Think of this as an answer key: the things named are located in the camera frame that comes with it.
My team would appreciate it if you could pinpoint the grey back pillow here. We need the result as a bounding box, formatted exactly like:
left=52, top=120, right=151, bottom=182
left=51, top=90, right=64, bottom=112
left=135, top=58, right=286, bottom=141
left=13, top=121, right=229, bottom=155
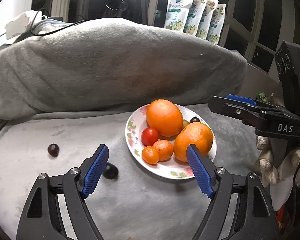
left=0, top=18, right=247, bottom=120

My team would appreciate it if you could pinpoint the floral white plate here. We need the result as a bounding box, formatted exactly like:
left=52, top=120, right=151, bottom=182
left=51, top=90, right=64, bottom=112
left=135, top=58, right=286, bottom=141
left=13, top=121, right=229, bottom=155
left=125, top=104, right=217, bottom=180

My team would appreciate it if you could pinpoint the small orange kumquat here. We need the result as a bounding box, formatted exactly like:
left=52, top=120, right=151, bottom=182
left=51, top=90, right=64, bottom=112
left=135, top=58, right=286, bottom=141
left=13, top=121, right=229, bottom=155
left=141, top=146, right=159, bottom=165

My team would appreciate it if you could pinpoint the black cable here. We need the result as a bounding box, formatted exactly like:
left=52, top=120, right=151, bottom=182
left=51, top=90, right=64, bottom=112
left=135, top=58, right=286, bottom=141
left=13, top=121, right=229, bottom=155
left=29, top=10, right=91, bottom=37

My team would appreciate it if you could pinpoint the tan loquat fruit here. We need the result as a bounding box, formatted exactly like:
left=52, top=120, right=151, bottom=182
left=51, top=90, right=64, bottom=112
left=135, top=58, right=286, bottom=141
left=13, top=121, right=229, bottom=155
left=183, top=120, right=189, bottom=128

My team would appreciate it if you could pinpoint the large smooth orange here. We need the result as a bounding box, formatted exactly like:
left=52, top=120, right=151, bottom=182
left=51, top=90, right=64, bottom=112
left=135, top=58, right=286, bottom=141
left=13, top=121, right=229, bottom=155
left=146, top=99, right=183, bottom=137

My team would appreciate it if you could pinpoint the black tripod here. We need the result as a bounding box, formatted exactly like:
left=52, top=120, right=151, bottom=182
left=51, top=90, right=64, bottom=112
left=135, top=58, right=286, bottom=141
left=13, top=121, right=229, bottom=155
left=105, top=0, right=148, bottom=25

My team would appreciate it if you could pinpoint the small mandarin orange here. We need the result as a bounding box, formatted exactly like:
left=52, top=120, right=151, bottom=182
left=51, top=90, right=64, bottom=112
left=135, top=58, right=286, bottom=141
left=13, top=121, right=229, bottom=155
left=152, top=140, right=174, bottom=161

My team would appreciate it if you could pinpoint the right hand white glove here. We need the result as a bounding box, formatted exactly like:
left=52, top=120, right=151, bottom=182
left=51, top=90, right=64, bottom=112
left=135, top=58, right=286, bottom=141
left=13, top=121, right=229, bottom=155
left=255, top=136, right=300, bottom=211

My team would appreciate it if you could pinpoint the large spotted orange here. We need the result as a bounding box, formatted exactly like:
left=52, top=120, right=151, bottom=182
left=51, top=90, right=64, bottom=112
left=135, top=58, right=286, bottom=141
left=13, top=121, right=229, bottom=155
left=173, top=122, right=213, bottom=163

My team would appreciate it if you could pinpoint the dark cherry by plate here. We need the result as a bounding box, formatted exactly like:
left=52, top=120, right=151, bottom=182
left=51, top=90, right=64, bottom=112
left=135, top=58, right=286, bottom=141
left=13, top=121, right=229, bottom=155
left=102, top=162, right=119, bottom=180

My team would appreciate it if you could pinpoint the red cherry tomato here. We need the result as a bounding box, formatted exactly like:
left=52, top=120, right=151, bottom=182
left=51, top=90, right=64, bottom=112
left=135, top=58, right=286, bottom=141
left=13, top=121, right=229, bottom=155
left=141, top=127, right=159, bottom=146

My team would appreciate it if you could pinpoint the grey seat cushion blanket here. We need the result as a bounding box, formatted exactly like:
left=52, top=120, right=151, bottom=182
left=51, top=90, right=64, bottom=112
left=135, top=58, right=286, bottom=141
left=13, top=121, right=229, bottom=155
left=0, top=103, right=273, bottom=240

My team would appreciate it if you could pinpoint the dark cherry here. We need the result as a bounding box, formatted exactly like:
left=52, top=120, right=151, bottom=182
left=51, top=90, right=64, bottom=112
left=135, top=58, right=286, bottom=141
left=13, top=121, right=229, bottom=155
left=47, top=144, right=59, bottom=158
left=190, top=117, right=200, bottom=123
left=102, top=162, right=119, bottom=180

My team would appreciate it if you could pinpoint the detergent refill pouch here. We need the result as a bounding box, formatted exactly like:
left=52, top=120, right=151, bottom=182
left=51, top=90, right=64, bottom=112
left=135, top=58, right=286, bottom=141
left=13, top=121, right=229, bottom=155
left=184, top=0, right=207, bottom=36
left=196, top=0, right=219, bottom=40
left=164, top=0, right=193, bottom=32
left=206, top=3, right=226, bottom=45

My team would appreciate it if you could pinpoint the white power adapter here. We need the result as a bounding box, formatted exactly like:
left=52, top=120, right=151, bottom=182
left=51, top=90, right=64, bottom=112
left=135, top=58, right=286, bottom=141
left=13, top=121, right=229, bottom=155
left=5, top=10, right=47, bottom=40

